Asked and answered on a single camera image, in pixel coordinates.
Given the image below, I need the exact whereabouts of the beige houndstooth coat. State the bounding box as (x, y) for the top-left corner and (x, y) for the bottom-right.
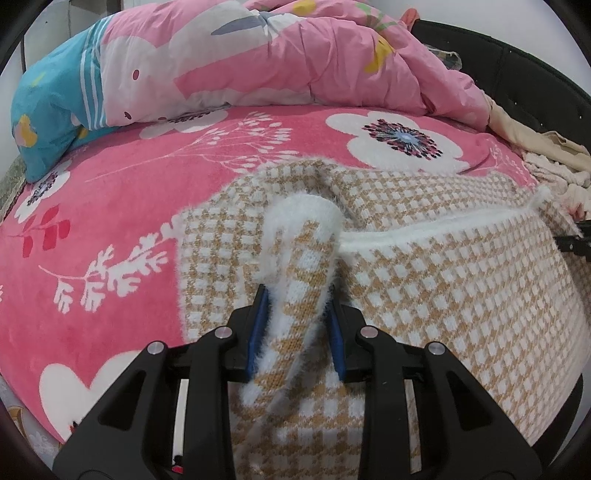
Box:
(175, 157), (583, 480)

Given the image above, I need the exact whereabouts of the grey green patterned mat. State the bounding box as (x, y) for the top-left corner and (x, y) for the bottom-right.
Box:
(0, 157), (29, 223)

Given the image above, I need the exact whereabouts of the tan garment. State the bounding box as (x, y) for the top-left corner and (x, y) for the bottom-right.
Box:
(485, 92), (591, 163)

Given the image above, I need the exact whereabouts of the pink rabbit print quilt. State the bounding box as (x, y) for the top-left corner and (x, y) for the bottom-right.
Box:
(11, 0), (491, 183)

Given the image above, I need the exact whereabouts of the patterned cloth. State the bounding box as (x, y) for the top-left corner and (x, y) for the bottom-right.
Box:
(429, 44), (463, 71)

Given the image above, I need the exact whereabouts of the grey patterned bed sheet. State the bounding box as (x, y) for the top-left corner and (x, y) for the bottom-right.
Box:
(0, 392), (63, 467)

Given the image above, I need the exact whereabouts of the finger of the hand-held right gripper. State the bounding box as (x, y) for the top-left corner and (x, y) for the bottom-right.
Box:
(553, 220), (591, 260)

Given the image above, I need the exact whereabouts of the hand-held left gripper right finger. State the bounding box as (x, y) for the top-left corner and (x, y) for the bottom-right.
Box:
(324, 300), (541, 480)

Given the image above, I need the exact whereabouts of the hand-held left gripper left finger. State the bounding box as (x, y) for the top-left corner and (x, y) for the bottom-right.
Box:
(52, 284), (269, 480)

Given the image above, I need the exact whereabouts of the pink floral blanket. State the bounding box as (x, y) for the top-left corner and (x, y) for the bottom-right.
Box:
(0, 105), (541, 445)

